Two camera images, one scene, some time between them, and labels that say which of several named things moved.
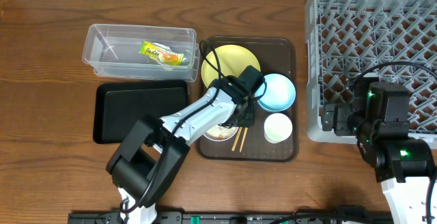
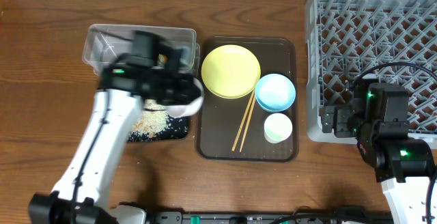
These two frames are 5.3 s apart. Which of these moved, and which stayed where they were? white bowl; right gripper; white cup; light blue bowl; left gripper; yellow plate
Moved: left gripper; white bowl
Stayed: light blue bowl; white cup; right gripper; yellow plate
